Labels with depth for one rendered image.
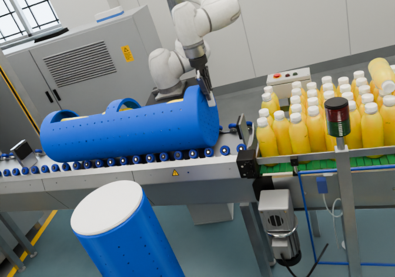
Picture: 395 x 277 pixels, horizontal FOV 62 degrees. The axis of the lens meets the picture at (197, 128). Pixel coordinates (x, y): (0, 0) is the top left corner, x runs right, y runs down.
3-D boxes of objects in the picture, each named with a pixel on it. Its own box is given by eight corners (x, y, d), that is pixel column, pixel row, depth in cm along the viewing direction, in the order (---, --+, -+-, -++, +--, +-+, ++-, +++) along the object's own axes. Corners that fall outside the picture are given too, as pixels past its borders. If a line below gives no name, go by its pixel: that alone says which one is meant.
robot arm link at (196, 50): (205, 36, 135) (209, 50, 138) (185, 41, 138) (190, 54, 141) (200, 43, 128) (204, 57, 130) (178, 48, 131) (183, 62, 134)
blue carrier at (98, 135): (86, 142, 197) (62, 102, 183) (223, 123, 165) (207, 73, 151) (59, 173, 175) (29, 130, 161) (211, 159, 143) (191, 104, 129)
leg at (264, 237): (266, 258, 203) (243, 180, 175) (276, 258, 201) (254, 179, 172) (265, 266, 198) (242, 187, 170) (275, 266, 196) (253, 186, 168)
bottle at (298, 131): (290, 160, 133) (282, 121, 124) (301, 152, 135) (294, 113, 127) (304, 166, 127) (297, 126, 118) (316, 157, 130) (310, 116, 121)
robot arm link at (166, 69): (153, 85, 211) (140, 54, 200) (178, 73, 215) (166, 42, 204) (161, 92, 198) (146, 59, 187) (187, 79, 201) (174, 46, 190)
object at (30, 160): (35, 160, 204) (22, 140, 197) (40, 160, 202) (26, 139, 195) (24, 170, 195) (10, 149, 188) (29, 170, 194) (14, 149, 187)
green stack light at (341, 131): (327, 127, 99) (324, 113, 97) (350, 124, 97) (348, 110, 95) (328, 138, 94) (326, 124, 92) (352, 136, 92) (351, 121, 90)
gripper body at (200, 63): (202, 57, 131) (208, 78, 135) (207, 50, 138) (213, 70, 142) (185, 61, 133) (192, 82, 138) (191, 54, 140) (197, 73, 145)
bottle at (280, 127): (291, 161, 132) (283, 122, 124) (275, 158, 137) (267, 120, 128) (299, 151, 136) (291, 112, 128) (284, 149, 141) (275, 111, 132)
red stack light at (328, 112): (324, 113, 97) (323, 101, 95) (348, 109, 95) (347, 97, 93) (326, 123, 92) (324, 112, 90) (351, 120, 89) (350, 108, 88)
